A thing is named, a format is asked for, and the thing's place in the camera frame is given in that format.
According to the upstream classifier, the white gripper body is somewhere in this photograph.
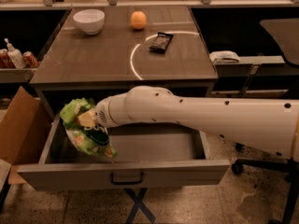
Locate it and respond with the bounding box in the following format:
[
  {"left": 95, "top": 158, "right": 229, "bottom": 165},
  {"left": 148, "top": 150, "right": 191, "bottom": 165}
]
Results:
[{"left": 95, "top": 94, "right": 128, "bottom": 128}]

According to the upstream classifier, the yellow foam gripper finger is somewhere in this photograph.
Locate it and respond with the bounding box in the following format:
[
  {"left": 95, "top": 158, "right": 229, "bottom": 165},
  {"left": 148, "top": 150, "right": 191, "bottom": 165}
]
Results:
[{"left": 78, "top": 109, "right": 96, "bottom": 128}]

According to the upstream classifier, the green rice chip bag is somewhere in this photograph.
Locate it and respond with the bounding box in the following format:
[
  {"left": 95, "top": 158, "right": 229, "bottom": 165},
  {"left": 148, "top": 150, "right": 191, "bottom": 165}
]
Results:
[{"left": 59, "top": 98, "right": 117, "bottom": 158}]

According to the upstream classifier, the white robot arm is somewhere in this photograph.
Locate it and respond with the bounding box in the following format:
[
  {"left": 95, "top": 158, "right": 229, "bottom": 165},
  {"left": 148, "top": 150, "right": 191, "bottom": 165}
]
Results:
[{"left": 78, "top": 86, "right": 299, "bottom": 161}]

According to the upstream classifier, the grey open top drawer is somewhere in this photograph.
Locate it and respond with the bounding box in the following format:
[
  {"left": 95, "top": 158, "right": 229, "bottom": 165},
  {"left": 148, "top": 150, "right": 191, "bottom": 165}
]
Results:
[{"left": 18, "top": 119, "right": 230, "bottom": 190}]

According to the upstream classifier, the grey cabinet counter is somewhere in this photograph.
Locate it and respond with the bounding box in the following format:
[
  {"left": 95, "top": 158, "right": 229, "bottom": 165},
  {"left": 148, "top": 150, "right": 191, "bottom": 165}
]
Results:
[{"left": 30, "top": 6, "right": 218, "bottom": 114}]

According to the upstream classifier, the brown cardboard box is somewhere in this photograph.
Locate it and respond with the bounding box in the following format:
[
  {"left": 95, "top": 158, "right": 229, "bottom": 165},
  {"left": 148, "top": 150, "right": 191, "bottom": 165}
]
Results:
[{"left": 0, "top": 87, "right": 52, "bottom": 184}]

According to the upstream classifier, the black snack bar wrapper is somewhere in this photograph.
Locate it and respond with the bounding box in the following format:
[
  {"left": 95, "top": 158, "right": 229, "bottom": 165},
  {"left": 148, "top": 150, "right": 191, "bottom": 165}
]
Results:
[{"left": 149, "top": 32, "right": 174, "bottom": 53}]

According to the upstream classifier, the red soda can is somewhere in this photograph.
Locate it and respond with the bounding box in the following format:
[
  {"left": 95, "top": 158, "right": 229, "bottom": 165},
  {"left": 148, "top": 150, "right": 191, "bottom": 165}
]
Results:
[
  {"left": 23, "top": 51, "right": 39, "bottom": 68},
  {"left": 0, "top": 49, "right": 15, "bottom": 68}
]

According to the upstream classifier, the blue tape cross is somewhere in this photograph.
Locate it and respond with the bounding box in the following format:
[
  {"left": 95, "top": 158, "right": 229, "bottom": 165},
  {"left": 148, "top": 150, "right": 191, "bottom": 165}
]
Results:
[{"left": 124, "top": 188, "right": 156, "bottom": 224}]

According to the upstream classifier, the orange fruit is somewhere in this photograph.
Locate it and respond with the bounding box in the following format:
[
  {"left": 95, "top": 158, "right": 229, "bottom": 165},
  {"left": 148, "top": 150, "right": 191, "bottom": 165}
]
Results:
[{"left": 130, "top": 11, "right": 147, "bottom": 30}]

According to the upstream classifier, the grey left side shelf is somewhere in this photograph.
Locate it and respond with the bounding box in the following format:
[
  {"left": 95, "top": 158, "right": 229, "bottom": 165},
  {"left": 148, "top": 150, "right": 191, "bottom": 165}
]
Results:
[{"left": 0, "top": 68, "right": 36, "bottom": 84}]

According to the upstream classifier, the grey shelf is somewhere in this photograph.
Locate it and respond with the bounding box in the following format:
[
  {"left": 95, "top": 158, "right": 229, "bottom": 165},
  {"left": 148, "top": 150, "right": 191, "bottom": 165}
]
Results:
[
  {"left": 215, "top": 56, "right": 284, "bottom": 77},
  {"left": 0, "top": 68, "right": 36, "bottom": 84}
]

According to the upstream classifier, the white ceramic bowl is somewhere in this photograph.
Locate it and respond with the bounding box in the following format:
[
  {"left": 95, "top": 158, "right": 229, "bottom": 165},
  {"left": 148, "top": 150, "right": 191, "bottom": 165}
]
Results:
[{"left": 73, "top": 9, "right": 105, "bottom": 35}]

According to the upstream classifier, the white pump bottle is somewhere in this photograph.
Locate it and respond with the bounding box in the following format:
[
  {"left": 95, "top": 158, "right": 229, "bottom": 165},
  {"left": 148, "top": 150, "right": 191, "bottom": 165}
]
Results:
[{"left": 5, "top": 38, "right": 26, "bottom": 69}]

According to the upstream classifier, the folded white cloth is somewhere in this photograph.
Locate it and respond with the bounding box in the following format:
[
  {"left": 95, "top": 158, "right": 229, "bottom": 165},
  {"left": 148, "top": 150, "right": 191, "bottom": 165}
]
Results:
[{"left": 209, "top": 50, "right": 240, "bottom": 63}]

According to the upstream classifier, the grey right side shelf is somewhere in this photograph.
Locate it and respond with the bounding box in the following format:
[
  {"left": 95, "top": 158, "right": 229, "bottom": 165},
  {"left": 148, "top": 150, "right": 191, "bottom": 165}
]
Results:
[{"left": 215, "top": 56, "right": 284, "bottom": 77}]

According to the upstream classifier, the black office chair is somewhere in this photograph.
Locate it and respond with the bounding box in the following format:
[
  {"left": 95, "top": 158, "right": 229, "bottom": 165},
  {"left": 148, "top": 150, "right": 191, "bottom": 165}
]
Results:
[{"left": 231, "top": 18, "right": 299, "bottom": 224}]

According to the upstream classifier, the black drawer handle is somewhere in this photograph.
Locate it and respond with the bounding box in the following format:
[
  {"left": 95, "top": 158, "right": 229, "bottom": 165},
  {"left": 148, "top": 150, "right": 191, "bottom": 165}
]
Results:
[{"left": 110, "top": 173, "right": 144, "bottom": 186}]

